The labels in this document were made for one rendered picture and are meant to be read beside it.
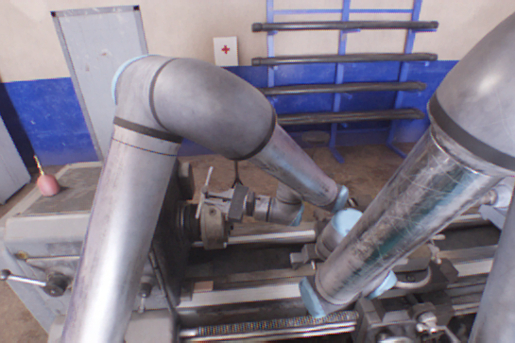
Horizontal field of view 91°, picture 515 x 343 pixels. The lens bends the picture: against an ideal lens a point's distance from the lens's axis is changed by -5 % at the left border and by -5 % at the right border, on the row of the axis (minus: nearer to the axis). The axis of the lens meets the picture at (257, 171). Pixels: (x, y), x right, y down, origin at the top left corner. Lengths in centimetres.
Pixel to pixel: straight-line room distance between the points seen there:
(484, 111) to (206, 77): 29
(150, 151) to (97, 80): 398
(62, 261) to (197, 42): 332
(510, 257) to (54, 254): 122
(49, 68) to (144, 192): 432
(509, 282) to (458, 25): 482
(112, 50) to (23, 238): 334
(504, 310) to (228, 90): 47
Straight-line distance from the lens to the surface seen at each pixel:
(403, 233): 38
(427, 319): 131
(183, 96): 37
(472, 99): 27
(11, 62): 500
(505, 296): 49
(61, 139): 504
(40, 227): 118
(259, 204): 93
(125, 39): 417
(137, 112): 44
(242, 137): 37
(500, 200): 176
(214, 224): 115
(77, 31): 440
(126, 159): 45
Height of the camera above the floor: 190
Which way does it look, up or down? 30 degrees down
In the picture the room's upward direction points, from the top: 2 degrees counter-clockwise
